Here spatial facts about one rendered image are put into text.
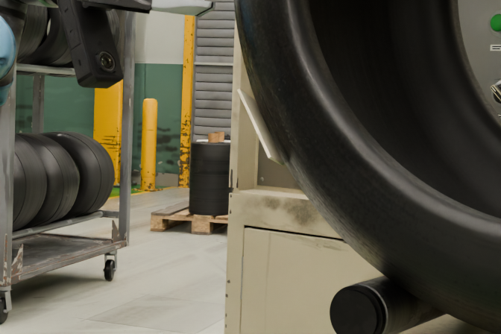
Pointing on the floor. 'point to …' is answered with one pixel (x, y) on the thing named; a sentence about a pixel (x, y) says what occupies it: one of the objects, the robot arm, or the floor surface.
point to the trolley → (58, 165)
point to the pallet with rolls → (202, 189)
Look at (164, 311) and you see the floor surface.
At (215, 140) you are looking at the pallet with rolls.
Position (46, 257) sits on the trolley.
